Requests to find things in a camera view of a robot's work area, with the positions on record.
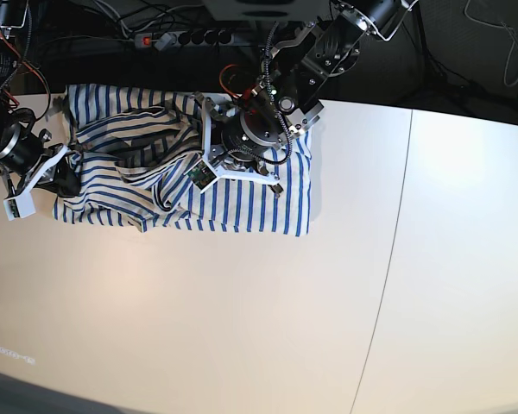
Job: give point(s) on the black power strip red switch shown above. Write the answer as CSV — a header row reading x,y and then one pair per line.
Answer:
x,y
196,38

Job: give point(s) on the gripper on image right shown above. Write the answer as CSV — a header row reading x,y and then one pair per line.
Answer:
x,y
258,128

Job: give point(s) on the blue white striped T-shirt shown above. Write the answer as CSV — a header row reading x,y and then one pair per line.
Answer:
x,y
133,151

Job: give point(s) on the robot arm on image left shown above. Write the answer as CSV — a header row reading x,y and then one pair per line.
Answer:
x,y
16,35

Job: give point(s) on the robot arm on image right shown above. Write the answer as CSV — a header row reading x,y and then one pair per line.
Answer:
x,y
318,52

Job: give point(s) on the aluminium profile stand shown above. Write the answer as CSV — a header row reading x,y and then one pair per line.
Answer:
x,y
252,58

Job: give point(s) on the grey box under table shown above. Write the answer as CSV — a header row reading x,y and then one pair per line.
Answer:
x,y
266,10

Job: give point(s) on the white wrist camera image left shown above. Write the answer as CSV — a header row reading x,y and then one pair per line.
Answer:
x,y
21,204

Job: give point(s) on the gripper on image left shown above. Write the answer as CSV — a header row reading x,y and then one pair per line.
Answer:
x,y
20,150

